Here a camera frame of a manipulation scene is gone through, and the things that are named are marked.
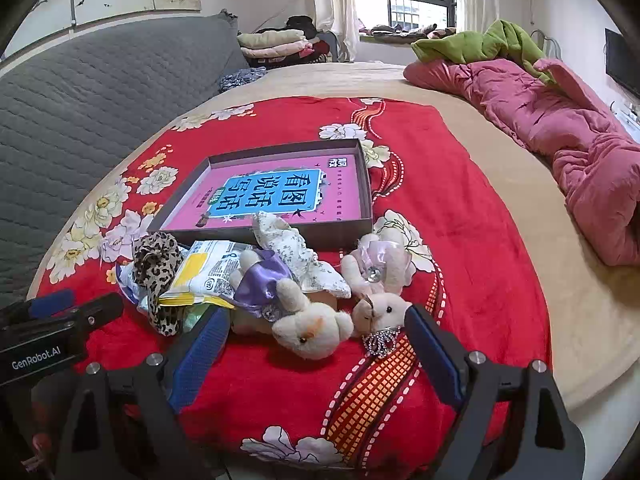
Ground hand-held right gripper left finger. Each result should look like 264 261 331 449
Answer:
55 305 233 480

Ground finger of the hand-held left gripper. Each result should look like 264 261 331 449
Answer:
67 292 125 339
27 289 77 318

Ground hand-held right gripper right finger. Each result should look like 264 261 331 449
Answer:
402 304 586 480

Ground blue white tissue packet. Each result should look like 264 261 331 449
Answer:
116 260 151 311

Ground plush rabbit lilac bow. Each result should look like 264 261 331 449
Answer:
340 232 416 358

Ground leopard print scrunchie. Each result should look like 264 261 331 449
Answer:
132 232 185 337

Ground white yellow wet wipe packet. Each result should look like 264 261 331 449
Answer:
159 240 261 308

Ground plush bunny purple dress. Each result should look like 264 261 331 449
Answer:
227 249 354 360

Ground white floral scrunchie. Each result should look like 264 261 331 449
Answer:
250 211 352 300

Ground brown cardboard box tray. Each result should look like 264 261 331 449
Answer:
147 138 373 253

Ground red floral blanket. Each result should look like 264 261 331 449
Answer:
35 97 553 471

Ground beige bed sheet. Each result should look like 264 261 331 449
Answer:
25 62 640 411

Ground pink book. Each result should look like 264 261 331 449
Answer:
165 152 362 231

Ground grey quilted headboard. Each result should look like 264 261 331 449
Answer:
0 10 251 311

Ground pink quilt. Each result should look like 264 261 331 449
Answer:
402 57 640 267

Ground blue patterned cloth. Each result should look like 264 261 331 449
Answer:
218 66 271 93

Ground green blanket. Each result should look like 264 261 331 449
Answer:
411 19 558 86

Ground stack of folded clothes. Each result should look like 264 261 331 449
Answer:
236 29 313 62

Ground clothes on window sill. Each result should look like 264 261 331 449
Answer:
360 24 458 43

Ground metal chair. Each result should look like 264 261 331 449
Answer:
530 30 561 61

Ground dark clothes pile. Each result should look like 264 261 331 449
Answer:
285 16 341 63

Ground black television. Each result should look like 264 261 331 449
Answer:
604 28 640 98

